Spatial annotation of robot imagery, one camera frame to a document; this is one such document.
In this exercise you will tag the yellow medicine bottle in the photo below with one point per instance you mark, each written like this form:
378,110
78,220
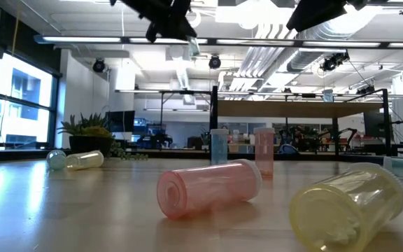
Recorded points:
345,210
86,160

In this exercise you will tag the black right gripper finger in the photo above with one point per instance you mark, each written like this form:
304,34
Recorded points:
317,12

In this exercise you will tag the black aluminium rig frame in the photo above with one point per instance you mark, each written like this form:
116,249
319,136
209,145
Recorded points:
30,155

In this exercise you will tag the wooden shelf with black frame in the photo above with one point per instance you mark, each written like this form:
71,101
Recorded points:
292,109

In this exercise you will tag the black computer monitor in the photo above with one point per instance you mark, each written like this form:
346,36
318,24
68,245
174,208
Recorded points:
121,121

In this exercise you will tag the black background table frame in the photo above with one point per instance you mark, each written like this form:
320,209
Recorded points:
173,92

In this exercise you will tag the silver air duct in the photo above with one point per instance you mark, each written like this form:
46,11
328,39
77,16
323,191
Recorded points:
306,59

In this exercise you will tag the black round ceiling spotlight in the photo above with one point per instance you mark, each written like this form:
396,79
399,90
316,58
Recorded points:
215,62
99,65

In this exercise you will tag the potted green plant black pot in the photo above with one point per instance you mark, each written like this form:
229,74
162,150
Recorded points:
89,141

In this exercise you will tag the black ceiling camera rig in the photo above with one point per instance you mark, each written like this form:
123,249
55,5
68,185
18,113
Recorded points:
334,61

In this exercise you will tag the black background robot station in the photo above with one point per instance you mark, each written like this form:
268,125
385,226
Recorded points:
303,136

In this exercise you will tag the dark background monitor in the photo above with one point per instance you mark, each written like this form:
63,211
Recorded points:
374,124

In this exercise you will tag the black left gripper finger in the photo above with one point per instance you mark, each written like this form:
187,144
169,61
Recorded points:
177,28
155,31

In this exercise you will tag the long ceiling light strip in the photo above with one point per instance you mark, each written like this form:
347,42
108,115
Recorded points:
82,39

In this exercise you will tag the pink medicine bottle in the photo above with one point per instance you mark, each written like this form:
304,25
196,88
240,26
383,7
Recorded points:
264,154
205,189

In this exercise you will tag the blue round object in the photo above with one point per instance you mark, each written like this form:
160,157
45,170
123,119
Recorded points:
288,149

